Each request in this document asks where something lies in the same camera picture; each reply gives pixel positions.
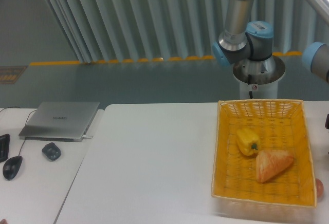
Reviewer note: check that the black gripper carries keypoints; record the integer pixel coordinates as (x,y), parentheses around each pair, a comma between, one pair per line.
(327,122)

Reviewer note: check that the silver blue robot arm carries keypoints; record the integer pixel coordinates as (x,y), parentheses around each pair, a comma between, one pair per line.
(248,47)

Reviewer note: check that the yellow bell pepper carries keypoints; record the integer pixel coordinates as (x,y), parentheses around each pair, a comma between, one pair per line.
(248,141)

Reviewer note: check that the yellow woven basket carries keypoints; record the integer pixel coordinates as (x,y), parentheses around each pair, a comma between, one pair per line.
(281,125)

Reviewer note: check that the orange-red round fruit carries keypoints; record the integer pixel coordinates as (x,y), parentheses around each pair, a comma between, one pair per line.
(319,188)

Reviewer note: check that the triangular bread piece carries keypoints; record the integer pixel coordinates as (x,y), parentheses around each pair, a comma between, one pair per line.
(270,163)

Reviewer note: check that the grey folding partition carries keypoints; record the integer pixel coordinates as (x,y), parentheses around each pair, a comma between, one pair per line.
(148,29)

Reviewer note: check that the silver laptop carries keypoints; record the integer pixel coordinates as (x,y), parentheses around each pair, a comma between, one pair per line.
(60,121)

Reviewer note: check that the small black device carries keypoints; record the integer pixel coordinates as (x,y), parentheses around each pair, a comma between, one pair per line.
(51,151)

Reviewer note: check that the black computer mouse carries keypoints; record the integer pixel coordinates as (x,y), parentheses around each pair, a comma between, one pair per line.
(12,167)

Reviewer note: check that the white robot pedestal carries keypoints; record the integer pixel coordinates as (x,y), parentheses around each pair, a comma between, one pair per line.
(259,79)

